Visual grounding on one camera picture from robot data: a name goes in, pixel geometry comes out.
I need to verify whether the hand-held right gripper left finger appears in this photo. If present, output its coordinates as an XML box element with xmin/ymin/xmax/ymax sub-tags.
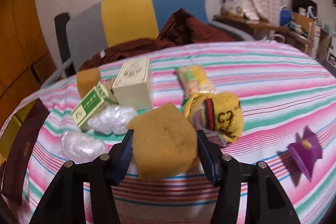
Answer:
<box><xmin>29</xmin><ymin>129</ymin><xmax>135</xmax><ymax>224</ymax></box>

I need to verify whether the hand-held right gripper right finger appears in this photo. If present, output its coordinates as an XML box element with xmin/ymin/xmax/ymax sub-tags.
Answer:
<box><xmin>196</xmin><ymin>130</ymin><xmax>301</xmax><ymax>224</ymax></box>

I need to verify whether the large yellow-brown sponge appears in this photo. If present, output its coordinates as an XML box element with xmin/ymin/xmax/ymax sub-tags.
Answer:
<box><xmin>127</xmin><ymin>102</ymin><xmax>200</xmax><ymax>182</ymax></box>

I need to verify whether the yellow-label snack packet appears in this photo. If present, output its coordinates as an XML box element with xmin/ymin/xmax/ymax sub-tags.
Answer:
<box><xmin>176</xmin><ymin>65</ymin><xmax>217</xmax><ymax>102</ymax></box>

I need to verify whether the crumpled clear plastic wrap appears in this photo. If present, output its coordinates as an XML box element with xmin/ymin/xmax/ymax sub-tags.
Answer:
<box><xmin>87</xmin><ymin>105</ymin><xmax>137</xmax><ymax>136</ymax></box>
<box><xmin>58</xmin><ymin>131</ymin><xmax>109</xmax><ymax>164</ymax></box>

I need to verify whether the yellow cloth bag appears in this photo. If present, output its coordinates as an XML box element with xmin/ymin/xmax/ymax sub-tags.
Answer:
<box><xmin>183</xmin><ymin>91</ymin><xmax>244</xmax><ymax>147</ymax></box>

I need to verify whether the green and white carton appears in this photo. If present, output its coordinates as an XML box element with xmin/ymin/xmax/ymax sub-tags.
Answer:
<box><xmin>71</xmin><ymin>82</ymin><xmax>118</xmax><ymax>128</ymax></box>

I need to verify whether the cream cardboard box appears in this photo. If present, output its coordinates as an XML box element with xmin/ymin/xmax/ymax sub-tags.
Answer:
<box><xmin>112</xmin><ymin>57</ymin><xmax>153</xmax><ymax>110</ymax></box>

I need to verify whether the striped bed sheet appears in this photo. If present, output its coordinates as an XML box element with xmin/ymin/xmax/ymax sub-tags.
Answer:
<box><xmin>0</xmin><ymin>40</ymin><xmax>336</xmax><ymax>224</ymax></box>

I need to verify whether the small yellow-brown sponge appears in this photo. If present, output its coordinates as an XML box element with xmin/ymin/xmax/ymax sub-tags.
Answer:
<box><xmin>76</xmin><ymin>68</ymin><xmax>102</xmax><ymax>98</ymax></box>

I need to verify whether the purple paper box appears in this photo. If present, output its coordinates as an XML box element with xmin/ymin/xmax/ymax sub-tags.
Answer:
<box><xmin>287</xmin><ymin>126</ymin><xmax>323</xmax><ymax>182</ymax></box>

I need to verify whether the brown garment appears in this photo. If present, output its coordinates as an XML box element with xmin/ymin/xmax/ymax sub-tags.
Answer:
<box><xmin>79</xmin><ymin>8</ymin><xmax>237</xmax><ymax>73</ymax></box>

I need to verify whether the grey yellow blue chair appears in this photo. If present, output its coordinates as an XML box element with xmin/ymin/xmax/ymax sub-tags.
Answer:
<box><xmin>54</xmin><ymin>0</ymin><xmax>255</xmax><ymax>77</ymax></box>

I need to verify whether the wooden side desk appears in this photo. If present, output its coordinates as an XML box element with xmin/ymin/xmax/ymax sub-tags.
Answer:
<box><xmin>213</xmin><ymin>14</ymin><xmax>314</xmax><ymax>54</ymax></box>

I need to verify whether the white and blue carton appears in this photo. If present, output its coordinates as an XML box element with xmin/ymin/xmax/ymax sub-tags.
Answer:
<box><xmin>222</xmin><ymin>0</ymin><xmax>246</xmax><ymax>14</ymax></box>

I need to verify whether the yellow wooden wardrobe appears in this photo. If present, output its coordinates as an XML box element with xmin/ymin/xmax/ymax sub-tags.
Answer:
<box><xmin>0</xmin><ymin>0</ymin><xmax>57</xmax><ymax>125</ymax></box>

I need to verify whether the blue round container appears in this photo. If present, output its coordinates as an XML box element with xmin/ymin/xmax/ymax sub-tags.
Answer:
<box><xmin>280</xmin><ymin>6</ymin><xmax>293</xmax><ymax>26</ymax></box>

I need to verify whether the black monitor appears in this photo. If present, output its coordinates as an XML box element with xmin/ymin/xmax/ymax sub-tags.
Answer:
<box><xmin>291</xmin><ymin>0</ymin><xmax>315</xmax><ymax>20</ymax></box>

